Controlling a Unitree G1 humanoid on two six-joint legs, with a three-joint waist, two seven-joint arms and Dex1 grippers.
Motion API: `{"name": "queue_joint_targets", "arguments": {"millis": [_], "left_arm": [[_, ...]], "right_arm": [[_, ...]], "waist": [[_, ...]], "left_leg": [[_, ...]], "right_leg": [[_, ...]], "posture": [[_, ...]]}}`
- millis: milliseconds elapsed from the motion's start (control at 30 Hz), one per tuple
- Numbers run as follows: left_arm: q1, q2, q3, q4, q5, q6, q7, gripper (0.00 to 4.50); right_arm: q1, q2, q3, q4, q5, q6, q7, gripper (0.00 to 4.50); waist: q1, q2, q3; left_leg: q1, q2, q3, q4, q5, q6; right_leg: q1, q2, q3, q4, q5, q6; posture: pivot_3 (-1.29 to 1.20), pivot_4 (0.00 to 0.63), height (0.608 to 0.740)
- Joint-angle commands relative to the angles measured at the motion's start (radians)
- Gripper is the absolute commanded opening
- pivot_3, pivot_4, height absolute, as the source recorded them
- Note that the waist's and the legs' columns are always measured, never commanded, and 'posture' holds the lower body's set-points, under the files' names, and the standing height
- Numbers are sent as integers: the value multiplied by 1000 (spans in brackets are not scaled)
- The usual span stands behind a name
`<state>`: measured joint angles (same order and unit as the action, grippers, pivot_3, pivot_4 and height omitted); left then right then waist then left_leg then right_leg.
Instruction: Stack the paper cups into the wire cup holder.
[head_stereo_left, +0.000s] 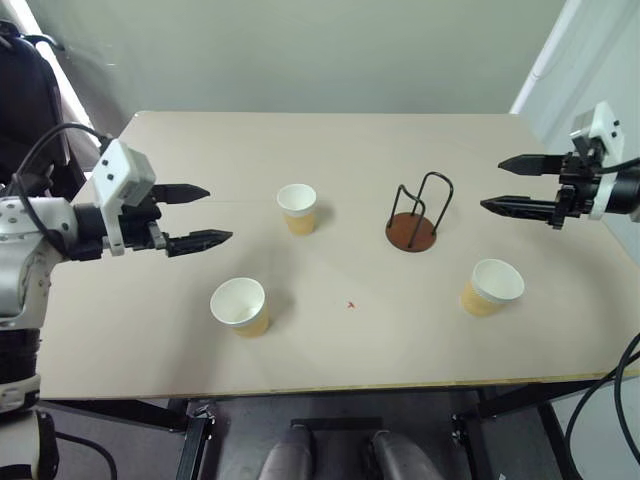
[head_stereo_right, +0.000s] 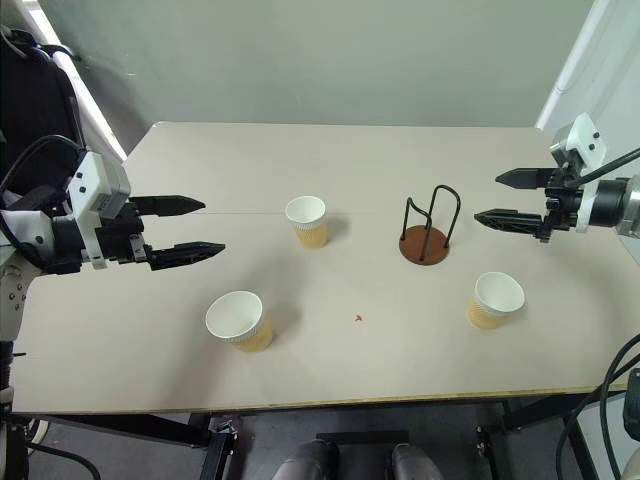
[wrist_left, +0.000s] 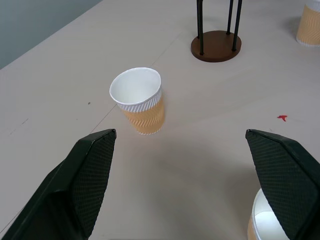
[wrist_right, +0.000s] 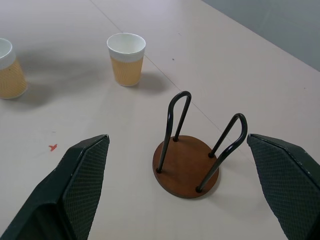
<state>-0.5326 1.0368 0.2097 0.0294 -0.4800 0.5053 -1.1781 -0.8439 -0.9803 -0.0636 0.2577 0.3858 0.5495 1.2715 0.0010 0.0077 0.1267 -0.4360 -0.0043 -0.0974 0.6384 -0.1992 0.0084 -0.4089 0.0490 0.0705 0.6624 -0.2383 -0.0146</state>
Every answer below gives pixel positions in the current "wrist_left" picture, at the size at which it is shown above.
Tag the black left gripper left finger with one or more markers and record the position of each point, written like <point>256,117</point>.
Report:
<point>75,185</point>

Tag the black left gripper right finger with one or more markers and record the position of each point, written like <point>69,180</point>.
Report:
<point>287,180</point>

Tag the orange ribbed paper cup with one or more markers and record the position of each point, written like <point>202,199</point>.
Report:
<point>262,222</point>
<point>140,102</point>
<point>309,27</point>

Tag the cup holder stand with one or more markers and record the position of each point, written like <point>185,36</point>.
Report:
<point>216,45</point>

